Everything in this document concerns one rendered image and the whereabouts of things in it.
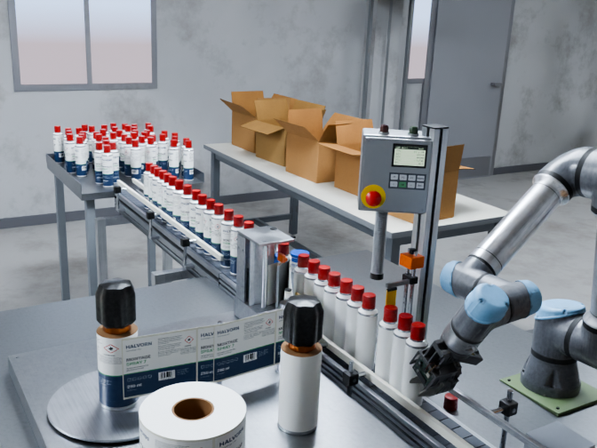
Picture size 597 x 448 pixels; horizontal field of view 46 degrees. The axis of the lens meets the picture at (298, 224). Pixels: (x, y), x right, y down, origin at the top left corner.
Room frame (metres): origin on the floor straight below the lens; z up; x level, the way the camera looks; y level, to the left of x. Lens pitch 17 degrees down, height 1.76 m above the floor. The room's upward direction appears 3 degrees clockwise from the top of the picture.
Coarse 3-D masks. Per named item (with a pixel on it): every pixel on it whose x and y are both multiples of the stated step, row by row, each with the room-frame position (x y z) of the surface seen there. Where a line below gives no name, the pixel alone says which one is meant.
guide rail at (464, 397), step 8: (456, 392) 1.38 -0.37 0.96; (464, 400) 1.36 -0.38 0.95; (472, 400) 1.35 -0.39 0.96; (480, 408) 1.32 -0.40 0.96; (488, 416) 1.30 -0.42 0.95; (496, 416) 1.29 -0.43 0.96; (504, 424) 1.26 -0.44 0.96; (512, 432) 1.24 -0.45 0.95; (520, 432) 1.23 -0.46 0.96; (520, 440) 1.22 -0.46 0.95; (528, 440) 1.21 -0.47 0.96
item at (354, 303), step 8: (352, 288) 1.66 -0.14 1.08; (360, 288) 1.65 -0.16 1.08; (352, 296) 1.65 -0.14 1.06; (360, 296) 1.65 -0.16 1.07; (352, 304) 1.65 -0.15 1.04; (360, 304) 1.64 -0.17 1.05; (352, 312) 1.64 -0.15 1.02; (352, 320) 1.64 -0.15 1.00; (352, 328) 1.64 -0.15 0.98; (352, 336) 1.64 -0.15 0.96; (344, 344) 1.66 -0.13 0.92; (352, 344) 1.64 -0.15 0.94; (352, 352) 1.64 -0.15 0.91
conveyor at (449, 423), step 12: (228, 276) 2.20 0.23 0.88; (324, 348) 1.71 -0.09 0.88; (336, 360) 1.65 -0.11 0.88; (372, 384) 1.54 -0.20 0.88; (384, 396) 1.48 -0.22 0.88; (396, 408) 1.44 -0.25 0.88; (432, 408) 1.44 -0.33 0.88; (420, 420) 1.39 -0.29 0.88; (444, 420) 1.39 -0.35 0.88; (432, 432) 1.34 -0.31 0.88; (456, 432) 1.35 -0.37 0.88; (468, 432) 1.35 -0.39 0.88; (444, 444) 1.30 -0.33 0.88; (480, 444) 1.31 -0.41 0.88
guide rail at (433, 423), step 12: (324, 336) 1.72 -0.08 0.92; (336, 348) 1.65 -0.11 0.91; (348, 360) 1.60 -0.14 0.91; (372, 372) 1.53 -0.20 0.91; (384, 384) 1.48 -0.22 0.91; (396, 396) 1.44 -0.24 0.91; (408, 408) 1.40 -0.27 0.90; (420, 408) 1.38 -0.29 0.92; (432, 420) 1.34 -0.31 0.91; (444, 432) 1.30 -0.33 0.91; (456, 444) 1.27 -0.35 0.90; (468, 444) 1.25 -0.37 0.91
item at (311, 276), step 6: (312, 264) 1.82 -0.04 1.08; (318, 264) 1.83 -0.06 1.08; (312, 270) 1.82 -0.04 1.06; (306, 276) 1.82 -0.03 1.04; (312, 276) 1.82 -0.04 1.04; (306, 282) 1.82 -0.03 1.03; (312, 282) 1.81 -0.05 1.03; (306, 288) 1.82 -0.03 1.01; (312, 288) 1.81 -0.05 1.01; (306, 294) 1.82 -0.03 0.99; (312, 294) 1.81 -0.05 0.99
